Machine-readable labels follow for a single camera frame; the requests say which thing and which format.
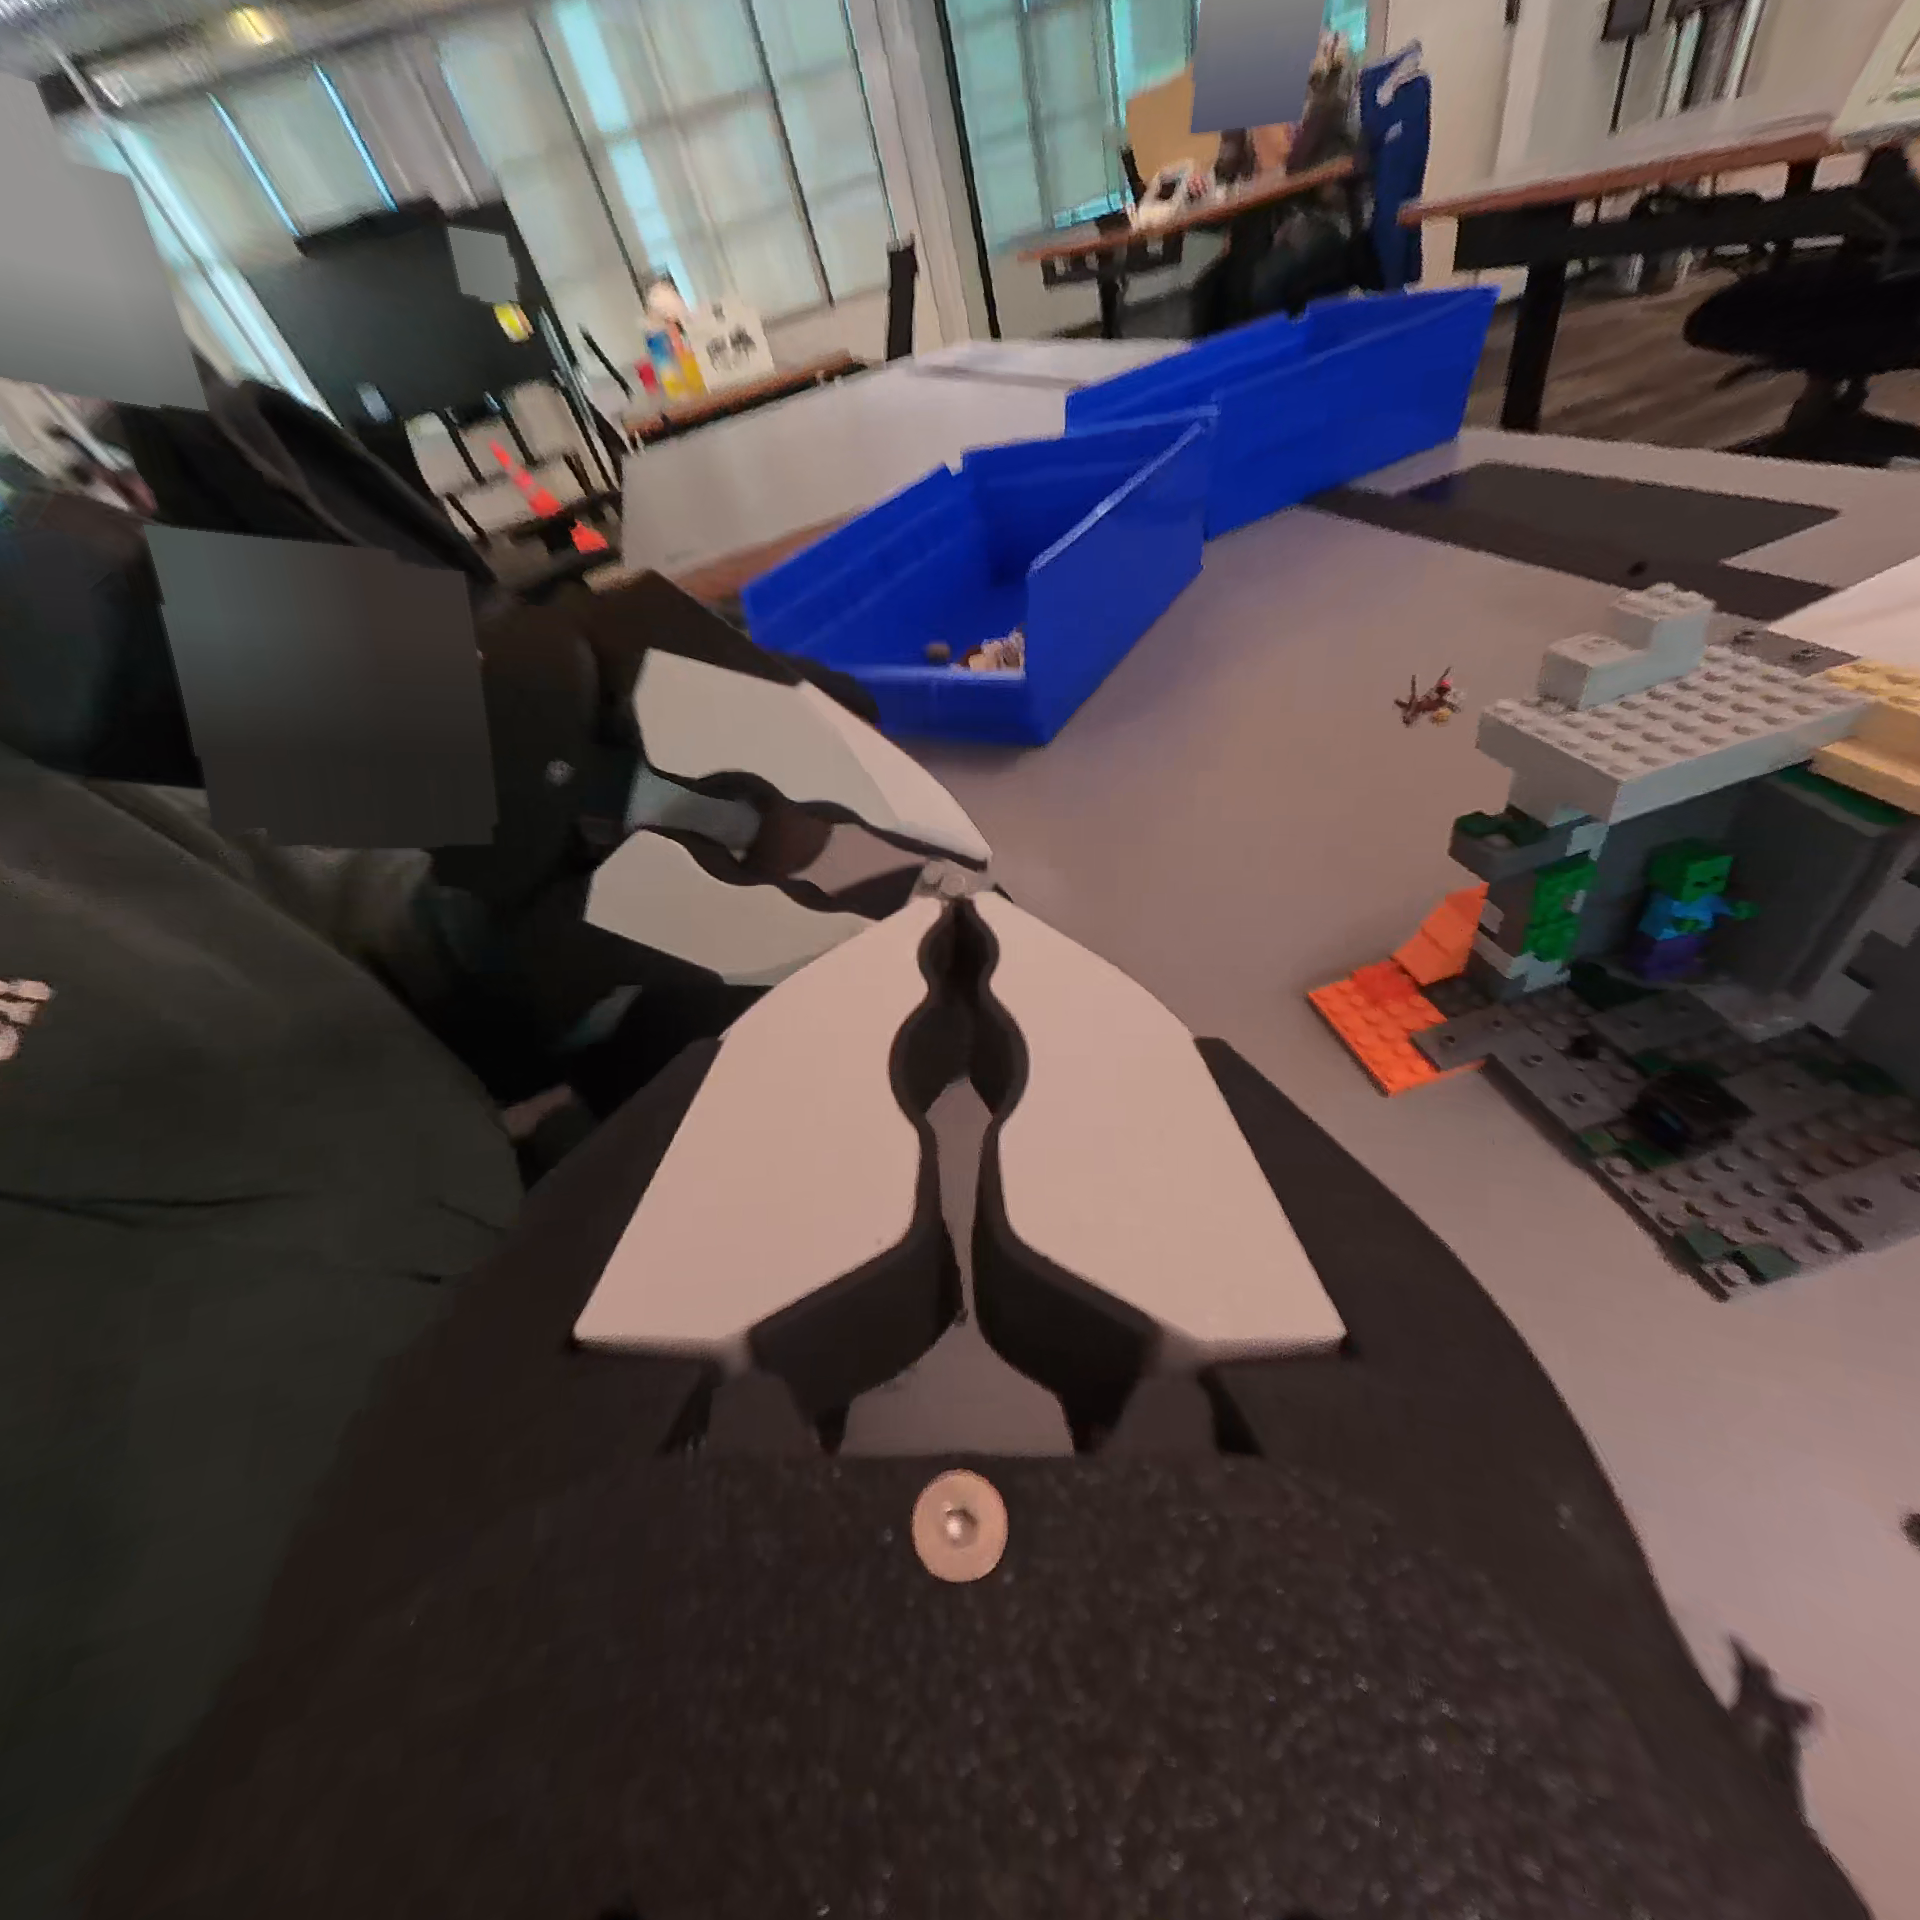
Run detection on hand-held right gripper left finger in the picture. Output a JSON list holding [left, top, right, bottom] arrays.
[[571, 895, 966, 1454]]

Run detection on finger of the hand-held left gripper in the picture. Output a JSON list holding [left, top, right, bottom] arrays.
[[584, 830, 963, 988], [627, 644, 994, 880]]

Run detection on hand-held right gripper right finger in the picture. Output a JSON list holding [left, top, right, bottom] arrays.
[[965, 895, 1347, 1454]]

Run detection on blue plastic bin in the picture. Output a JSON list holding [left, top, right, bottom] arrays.
[[1066, 285, 1502, 541], [744, 420, 1213, 746]]

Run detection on person's left forearm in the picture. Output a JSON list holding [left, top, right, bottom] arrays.
[[59, 773, 602, 1052]]

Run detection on grey desk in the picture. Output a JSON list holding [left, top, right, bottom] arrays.
[[661, 426, 1920, 1920]]

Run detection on wooden background desk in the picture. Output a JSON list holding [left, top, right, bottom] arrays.
[[1019, 151, 1366, 337]]

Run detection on wood-edged background desk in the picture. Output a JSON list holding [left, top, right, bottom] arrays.
[[1401, 127, 1920, 436]]

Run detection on orange traffic cone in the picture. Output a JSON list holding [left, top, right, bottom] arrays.
[[486, 438, 614, 552]]

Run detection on white wood-edged table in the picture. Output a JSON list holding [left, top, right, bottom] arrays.
[[618, 335, 1202, 578]]

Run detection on black screen on stand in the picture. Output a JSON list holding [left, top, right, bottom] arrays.
[[248, 193, 561, 440]]

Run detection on green toy zombie figure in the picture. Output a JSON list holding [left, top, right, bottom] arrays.
[[1628, 839, 1758, 984]]

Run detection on toy brick building model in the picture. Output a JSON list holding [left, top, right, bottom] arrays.
[[1306, 585, 1920, 1304]]

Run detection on blue jacket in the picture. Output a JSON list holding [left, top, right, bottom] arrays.
[[1358, 45, 1433, 295]]

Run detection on black office chair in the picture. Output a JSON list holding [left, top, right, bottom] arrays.
[[1680, 151, 1920, 466]]

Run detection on open instruction booklet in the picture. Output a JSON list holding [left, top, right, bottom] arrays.
[[1832, 0, 1920, 152]]

